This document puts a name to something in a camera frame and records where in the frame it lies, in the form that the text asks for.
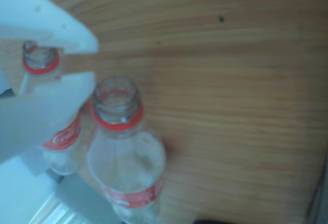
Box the clear bottle red label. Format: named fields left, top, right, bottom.
left=86, top=76, right=167, bottom=224
left=20, top=40, right=81, bottom=176

